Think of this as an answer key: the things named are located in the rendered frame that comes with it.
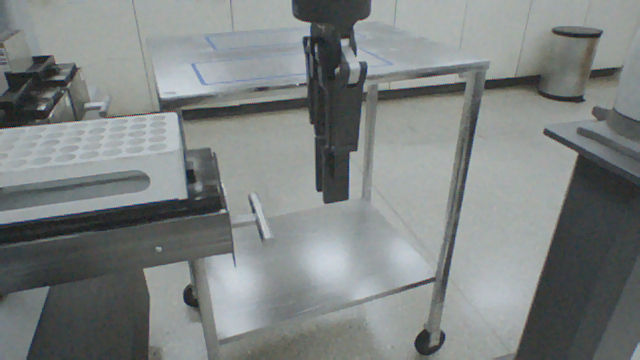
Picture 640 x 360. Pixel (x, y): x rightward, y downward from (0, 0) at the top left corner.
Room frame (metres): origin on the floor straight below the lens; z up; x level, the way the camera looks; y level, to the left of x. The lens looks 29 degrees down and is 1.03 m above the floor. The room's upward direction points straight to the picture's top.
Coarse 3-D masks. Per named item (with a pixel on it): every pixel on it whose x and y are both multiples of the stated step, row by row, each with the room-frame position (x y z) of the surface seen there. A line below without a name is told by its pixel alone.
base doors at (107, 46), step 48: (48, 0) 2.42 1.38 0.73; (96, 0) 2.48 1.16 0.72; (144, 0) 2.55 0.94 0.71; (240, 0) 2.70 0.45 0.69; (288, 0) 2.78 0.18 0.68; (384, 0) 2.96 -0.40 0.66; (432, 0) 3.06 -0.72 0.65; (480, 0) 3.16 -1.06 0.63; (528, 0) 3.27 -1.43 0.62; (576, 0) 3.39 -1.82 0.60; (624, 0) 3.52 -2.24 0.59; (48, 48) 2.40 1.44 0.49; (96, 48) 2.47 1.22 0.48; (144, 48) 2.54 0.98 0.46; (480, 48) 3.18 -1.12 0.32; (528, 48) 3.30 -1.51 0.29; (624, 48) 3.56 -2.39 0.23; (144, 96) 2.52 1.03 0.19; (288, 96) 2.78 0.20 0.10
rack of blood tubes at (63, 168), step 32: (32, 128) 0.40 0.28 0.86; (64, 128) 0.41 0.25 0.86; (96, 128) 0.40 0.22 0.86; (128, 128) 0.40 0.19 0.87; (160, 128) 0.40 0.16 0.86; (0, 160) 0.33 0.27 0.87; (32, 160) 0.33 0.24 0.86; (64, 160) 0.34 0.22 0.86; (96, 160) 0.33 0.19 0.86; (128, 160) 0.34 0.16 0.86; (160, 160) 0.35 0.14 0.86; (0, 192) 0.38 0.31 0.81; (32, 192) 0.38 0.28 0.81; (64, 192) 0.38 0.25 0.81; (96, 192) 0.38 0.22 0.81; (128, 192) 0.38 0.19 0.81; (160, 192) 0.35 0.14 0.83
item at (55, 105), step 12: (36, 96) 0.64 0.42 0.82; (48, 96) 0.64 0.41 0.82; (60, 96) 0.68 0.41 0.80; (24, 108) 0.59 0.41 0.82; (36, 108) 0.59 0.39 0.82; (48, 108) 0.61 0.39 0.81; (60, 108) 0.64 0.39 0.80; (12, 120) 0.57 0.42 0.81; (24, 120) 0.58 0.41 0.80; (48, 120) 0.58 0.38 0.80; (60, 120) 0.63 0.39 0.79; (72, 120) 0.69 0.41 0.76
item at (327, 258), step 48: (192, 48) 0.94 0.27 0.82; (240, 48) 0.94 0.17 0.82; (288, 48) 0.94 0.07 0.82; (384, 48) 0.94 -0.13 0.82; (432, 48) 0.94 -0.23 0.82; (192, 96) 0.65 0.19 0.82; (240, 96) 0.67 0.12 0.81; (480, 96) 0.85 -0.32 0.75; (240, 240) 1.00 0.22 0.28; (288, 240) 1.00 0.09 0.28; (336, 240) 1.00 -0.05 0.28; (384, 240) 1.00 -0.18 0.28; (192, 288) 1.02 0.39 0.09; (240, 288) 0.81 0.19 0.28; (288, 288) 0.81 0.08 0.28; (336, 288) 0.81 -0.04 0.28; (384, 288) 0.81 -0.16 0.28; (240, 336) 0.67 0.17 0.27; (432, 336) 0.84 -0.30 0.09
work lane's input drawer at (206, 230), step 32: (192, 160) 0.43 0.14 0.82; (192, 192) 0.36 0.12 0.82; (224, 192) 0.38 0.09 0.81; (256, 192) 0.47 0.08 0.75; (32, 224) 0.31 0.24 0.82; (64, 224) 0.32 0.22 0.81; (96, 224) 0.32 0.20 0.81; (128, 224) 0.33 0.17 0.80; (160, 224) 0.33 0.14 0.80; (192, 224) 0.34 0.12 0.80; (224, 224) 0.35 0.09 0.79; (256, 224) 0.41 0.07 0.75; (0, 256) 0.29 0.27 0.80; (32, 256) 0.30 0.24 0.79; (64, 256) 0.31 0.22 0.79; (96, 256) 0.31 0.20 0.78; (128, 256) 0.32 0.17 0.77; (160, 256) 0.33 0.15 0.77; (192, 256) 0.34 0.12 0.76; (0, 288) 0.29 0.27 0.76; (32, 288) 0.30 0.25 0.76
